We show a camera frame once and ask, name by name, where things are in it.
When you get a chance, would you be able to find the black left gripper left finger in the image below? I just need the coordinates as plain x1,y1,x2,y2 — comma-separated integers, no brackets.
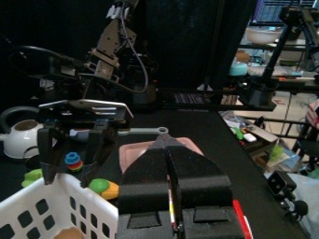
118,134,174,239

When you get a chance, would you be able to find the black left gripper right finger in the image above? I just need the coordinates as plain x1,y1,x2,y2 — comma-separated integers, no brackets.
165,134,247,239

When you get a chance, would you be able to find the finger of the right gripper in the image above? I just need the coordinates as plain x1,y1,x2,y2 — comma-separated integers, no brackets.
80,124,122,189
36,126,59,186

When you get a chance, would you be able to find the person hand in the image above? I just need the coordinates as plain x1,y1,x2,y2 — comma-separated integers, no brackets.
306,99,319,131

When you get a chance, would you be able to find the lime green toy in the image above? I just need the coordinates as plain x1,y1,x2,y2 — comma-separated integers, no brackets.
20,168,46,188

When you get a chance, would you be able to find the pink tray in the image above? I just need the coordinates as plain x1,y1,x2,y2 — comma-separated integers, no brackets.
119,136,205,174

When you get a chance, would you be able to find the green and yellow toy corn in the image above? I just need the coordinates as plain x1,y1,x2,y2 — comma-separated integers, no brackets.
87,177,122,201

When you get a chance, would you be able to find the grey toy wrench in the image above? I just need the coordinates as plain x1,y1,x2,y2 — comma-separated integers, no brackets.
118,126,170,137

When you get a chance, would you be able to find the white paper tag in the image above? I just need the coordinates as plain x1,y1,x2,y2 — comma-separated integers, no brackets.
40,78,56,91

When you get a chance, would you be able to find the red and white strip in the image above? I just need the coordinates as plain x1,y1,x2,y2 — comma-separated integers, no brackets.
231,199,255,239

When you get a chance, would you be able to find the white plastic basket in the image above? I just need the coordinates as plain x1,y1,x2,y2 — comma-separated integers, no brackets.
0,173,121,239

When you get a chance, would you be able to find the box of toys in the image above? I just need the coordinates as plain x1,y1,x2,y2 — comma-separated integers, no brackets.
219,110,281,153

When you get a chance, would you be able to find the teal round container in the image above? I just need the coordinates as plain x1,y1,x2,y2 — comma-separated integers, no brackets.
229,62,250,77

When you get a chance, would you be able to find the white bowl on shelf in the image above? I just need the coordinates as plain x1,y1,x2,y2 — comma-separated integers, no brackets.
245,27,285,45

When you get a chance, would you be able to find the computer monitor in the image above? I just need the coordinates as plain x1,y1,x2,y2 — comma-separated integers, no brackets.
251,0,319,26

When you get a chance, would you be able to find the colourful stacked ring toy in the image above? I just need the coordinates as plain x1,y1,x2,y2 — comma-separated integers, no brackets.
64,151,84,173

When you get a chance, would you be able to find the white kettle grey handle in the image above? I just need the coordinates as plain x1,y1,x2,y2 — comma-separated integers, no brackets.
0,105,46,161

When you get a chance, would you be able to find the black camera device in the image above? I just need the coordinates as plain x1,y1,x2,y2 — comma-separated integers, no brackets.
266,170,310,223

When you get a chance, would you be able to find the thick black cable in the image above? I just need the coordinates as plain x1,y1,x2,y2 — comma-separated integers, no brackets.
8,45,90,70

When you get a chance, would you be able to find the black camera stand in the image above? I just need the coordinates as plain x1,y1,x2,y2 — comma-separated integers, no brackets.
237,6,319,112

